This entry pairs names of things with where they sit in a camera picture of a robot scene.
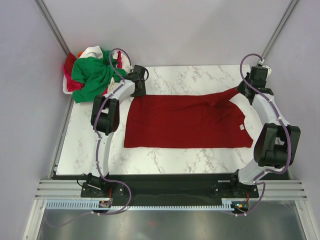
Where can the pink magenta t shirt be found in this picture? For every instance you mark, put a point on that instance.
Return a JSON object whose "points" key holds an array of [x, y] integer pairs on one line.
{"points": [[69, 85]]}

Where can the left aluminium frame post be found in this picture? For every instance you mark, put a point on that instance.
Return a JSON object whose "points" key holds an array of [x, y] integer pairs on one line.
{"points": [[52, 25]]}

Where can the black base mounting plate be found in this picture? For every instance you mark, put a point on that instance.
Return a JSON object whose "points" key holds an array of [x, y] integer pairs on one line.
{"points": [[176, 189]]}

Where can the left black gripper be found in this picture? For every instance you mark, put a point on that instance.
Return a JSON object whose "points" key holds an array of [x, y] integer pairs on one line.
{"points": [[142, 92]]}

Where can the aluminium frame post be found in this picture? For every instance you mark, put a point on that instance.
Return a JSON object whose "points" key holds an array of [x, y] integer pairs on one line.
{"points": [[278, 30], [52, 25]]}

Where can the dark red t shirt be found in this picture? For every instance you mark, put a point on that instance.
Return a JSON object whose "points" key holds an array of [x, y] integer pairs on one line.
{"points": [[186, 122]]}

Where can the green t shirt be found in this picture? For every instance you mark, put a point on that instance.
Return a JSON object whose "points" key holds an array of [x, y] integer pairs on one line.
{"points": [[95, 74]]}

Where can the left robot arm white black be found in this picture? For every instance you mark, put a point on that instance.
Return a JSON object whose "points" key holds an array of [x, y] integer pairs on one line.
{"points": [[105, 120]]}

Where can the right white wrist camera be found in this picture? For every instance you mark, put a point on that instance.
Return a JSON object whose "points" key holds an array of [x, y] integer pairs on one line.
{"points": [[261, 63]]}

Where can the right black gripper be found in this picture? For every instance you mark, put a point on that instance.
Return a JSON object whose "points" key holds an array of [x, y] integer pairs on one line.
{"points": [[240, 88]]}

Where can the cream white t shirt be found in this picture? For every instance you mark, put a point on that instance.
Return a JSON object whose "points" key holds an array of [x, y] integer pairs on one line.
{"points": [[123, 61]]}

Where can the right aluminium frame post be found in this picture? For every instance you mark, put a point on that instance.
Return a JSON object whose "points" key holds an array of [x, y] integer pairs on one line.
{"points": [[278, 30]]}

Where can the white slotted cable duct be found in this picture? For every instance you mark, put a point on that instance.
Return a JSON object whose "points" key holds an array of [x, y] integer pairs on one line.
{"points": [[99, 205]]}

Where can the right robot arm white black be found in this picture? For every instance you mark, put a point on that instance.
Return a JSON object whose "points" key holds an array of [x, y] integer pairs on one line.
{"points": [[276, 146]]}

